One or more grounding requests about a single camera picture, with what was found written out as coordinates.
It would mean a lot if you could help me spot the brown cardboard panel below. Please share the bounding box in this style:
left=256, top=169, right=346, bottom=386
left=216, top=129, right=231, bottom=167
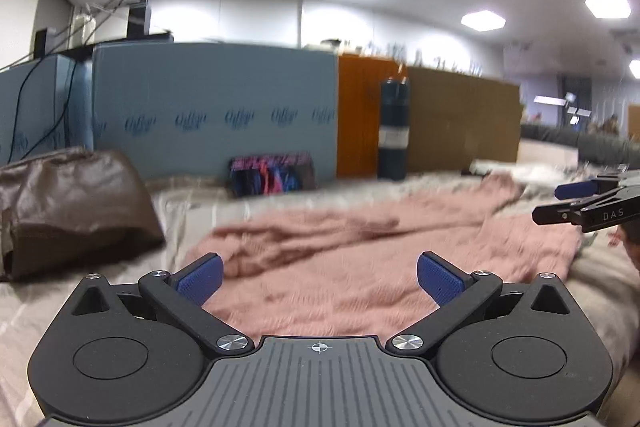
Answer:
left=406, top=66, right=522, bottom=174

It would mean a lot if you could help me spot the narrow blue foam panel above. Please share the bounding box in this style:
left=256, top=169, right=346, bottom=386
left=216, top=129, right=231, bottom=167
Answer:
left=0, top=53, right=78, bottom=165

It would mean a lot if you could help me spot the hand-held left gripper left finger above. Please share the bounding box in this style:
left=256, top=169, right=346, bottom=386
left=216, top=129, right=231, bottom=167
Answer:
left=70, top=252, right=253, bottom=356

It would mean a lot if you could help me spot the large blue foam panel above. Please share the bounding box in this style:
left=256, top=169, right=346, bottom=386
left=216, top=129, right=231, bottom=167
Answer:
left=91, top=42, right=340, bottom=182

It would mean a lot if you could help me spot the orange cabinet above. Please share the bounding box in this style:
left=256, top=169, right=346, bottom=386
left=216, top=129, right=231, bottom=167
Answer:
left=336, top=53, right=408, bottom=180

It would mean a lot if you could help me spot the person's right forearm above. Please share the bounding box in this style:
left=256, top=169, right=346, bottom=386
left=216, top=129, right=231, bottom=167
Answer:
left=617, top=222, right=640, bottom=270

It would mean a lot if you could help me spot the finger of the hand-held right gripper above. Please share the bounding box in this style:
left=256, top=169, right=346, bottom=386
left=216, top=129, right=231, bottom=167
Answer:
left=531, top=199, right=587, bottom=228
left=554, top=176, right=623, bottom=202

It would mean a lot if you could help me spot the pink knit garment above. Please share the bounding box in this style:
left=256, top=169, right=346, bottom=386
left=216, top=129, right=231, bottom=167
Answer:
left=181, top=173, right=590, bottom=342

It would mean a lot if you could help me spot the bed with beige sheet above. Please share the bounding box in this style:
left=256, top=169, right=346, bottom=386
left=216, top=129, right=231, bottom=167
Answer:
left=0, top=164, right=640, bottom=427

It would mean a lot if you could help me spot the grey sofa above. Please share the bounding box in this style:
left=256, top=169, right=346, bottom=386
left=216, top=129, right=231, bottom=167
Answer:
left=520, top=123, right=640, bottom=168

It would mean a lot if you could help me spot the dark blue cylinder bag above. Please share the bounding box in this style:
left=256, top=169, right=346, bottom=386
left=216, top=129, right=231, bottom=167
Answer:
left=377, top=77, right=412, bottom=181

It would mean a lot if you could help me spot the ceiling light panel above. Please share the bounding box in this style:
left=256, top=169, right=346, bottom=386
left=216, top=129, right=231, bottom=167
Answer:
left=460, top=10, right=506, bottom=31
left=584, top=0, right=632, bottom=20

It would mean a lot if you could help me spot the black box on partition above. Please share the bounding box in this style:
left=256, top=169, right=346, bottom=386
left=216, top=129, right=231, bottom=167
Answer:
left=126, top=0, right=152, bottom=38

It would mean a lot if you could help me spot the black cable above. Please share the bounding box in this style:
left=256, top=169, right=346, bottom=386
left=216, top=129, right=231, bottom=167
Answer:
left=10, top=0, right=148, bottom=162

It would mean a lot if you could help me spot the brown leather cushion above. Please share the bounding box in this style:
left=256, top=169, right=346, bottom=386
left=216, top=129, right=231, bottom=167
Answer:
left=0, top=147, right=167, bottom=283

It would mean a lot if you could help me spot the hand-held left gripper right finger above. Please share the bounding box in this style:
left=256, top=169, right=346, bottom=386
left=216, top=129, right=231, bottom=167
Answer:
left=387, top=251, right=574, bottom=356

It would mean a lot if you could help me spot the colourful patterned bag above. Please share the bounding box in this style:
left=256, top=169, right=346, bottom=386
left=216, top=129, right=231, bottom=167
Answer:
left=229, top=151, right=319, bottom=198

